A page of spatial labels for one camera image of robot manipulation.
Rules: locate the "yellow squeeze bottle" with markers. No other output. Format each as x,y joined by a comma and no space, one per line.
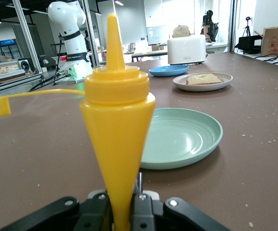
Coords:
117,120

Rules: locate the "tray of bread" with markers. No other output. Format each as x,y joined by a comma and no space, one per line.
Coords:
4,73

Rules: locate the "pale green plate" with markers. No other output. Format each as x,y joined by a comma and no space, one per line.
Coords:
182,137

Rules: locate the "white round fan appliance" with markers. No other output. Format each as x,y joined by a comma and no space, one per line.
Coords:
24,65

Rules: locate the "aluminium table rail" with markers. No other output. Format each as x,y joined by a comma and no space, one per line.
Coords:
14,84

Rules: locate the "whiteboard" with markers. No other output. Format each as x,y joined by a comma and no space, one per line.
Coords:
155,34

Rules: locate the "beige plate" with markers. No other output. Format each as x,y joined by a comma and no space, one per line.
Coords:
201,87

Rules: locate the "aluminium frame post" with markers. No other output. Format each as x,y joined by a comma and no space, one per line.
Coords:
26,32
93,41

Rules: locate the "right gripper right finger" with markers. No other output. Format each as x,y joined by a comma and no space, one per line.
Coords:
177,216

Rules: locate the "brown cardboard box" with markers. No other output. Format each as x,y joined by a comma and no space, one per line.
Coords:
276,41

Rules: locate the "white toaster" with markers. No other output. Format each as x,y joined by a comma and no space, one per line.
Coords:
187,50

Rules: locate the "white background table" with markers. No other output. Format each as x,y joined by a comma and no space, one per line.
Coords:
216,45

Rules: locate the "black case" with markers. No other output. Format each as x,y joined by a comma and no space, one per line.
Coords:
248,45

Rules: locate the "background work table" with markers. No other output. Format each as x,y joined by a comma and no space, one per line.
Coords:
148,54

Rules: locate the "brown bread slice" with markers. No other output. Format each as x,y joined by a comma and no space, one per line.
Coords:
181,31
204,79

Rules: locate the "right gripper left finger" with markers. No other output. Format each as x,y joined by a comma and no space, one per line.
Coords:
57,216

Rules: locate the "blue plate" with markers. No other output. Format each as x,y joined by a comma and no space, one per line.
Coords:
168,71

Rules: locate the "black camera tripod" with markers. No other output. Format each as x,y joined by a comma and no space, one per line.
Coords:
247,19

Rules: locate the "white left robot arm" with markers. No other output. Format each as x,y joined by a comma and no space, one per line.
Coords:
66,21

